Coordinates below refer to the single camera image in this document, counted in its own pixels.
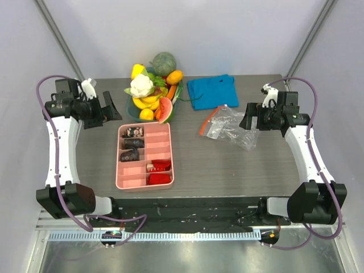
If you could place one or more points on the clear orange-zip bag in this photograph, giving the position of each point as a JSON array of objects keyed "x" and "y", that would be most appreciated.
[{"x": 223, "y": 124}]

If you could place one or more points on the white cauliflower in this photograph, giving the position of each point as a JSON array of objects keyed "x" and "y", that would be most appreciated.
[{"x": 140, "y": 86}]

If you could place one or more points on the purple grapes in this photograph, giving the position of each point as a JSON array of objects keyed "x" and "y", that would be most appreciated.
[{"x": 157, "y": 91}]

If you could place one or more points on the watermelon slice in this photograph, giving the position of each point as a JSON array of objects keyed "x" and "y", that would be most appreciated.
[{"x": 166, "y": 110}]

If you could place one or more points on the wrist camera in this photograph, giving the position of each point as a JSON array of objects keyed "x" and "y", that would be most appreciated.
[
  {"x": 270, "y": 93},
  {"x": 87, "y": 87}
]

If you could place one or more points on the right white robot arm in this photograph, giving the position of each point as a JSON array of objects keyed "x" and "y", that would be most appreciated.
[{"x": 313, "y": 201}]

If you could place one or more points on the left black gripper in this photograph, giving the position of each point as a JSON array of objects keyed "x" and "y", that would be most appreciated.
[{"x": 109, "y": 112}]

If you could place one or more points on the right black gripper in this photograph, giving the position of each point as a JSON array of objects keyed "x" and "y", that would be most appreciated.
[{"x": 259, "y": 117}]

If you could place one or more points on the floral rolled sock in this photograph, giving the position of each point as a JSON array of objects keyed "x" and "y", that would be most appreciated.
[{"x": 134, "y": 132}]

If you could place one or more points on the orange mango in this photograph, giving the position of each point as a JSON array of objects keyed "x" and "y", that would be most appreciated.
[{"x": 174, "y": 77}]

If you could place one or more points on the yellow bell pepper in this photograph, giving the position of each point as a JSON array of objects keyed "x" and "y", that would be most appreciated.
[{"x": 138, "y": 69}]

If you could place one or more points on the blue folded cloth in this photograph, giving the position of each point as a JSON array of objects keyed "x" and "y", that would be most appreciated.
[{"x": 211, "y": 92}]

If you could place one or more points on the green apple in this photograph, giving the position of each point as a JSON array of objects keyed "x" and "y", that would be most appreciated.
[{"x": 151, "y": 76}]

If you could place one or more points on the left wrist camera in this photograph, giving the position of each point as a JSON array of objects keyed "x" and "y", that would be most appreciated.
[{"x": 87, "y": 87}]

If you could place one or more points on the pink compartment tray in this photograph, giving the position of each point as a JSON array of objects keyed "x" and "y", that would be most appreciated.
[{"x": 132, "y": 176}]

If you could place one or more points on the green melon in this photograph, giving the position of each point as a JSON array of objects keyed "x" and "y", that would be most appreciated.
[{"x": 164, "y": 63}]

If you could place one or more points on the red white cloth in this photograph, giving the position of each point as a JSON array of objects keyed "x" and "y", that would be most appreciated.
[{"x": 159, "y": 166}]

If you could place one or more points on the orange carrot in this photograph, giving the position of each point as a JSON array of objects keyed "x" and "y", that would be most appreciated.
[{"x": 170, "y": 96}]

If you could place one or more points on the teal fruit basket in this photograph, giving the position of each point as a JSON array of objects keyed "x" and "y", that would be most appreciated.
[{"x": 160, "y": 81}]

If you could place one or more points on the dark patterned rolled sock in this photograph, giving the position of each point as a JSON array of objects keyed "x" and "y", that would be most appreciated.
[{"x": 130, "y": 156}]

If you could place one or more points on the yellow lemon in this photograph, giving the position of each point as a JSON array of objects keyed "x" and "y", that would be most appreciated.
[{"x": 147, "y": 114}]

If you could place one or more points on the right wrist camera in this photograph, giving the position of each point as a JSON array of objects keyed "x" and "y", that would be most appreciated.
[{"x": 270, "y": 93}]

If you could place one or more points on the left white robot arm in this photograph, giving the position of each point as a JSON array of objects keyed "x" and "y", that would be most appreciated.
[{"x": 64, "y": 195}]

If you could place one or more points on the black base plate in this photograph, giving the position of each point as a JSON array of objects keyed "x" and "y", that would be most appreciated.
[{"x": 198, "y": 215}]

